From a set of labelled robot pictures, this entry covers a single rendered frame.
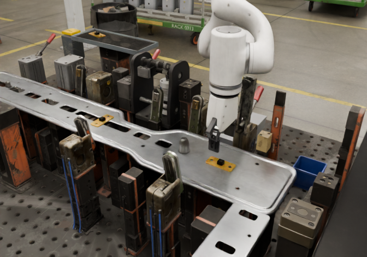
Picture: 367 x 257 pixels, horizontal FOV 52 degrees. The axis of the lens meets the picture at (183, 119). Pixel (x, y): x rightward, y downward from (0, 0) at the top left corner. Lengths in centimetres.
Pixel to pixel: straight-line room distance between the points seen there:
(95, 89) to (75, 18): 366
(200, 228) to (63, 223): 61
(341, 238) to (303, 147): 93
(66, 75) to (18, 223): 58
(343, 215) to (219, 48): 48
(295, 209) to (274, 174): 21
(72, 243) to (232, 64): 79
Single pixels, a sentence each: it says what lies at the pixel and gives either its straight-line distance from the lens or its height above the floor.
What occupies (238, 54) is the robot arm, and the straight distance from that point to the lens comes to 91.
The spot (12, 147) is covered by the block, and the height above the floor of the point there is 88.
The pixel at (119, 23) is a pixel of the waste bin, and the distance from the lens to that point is 404.
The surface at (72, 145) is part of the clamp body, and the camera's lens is 115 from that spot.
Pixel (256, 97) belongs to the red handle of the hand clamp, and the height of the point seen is 113.
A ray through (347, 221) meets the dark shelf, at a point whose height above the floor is 103.
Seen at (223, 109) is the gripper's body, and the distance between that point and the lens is 96.
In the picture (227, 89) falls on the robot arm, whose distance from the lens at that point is 94.
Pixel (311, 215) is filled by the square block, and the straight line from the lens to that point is 90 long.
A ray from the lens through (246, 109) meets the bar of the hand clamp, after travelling 116.
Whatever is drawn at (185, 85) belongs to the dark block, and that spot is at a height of 112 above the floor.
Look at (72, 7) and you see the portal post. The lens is 508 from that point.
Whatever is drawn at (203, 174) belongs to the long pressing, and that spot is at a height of 100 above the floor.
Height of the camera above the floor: 165
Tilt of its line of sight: 30 degrees down
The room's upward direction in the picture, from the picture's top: straight up
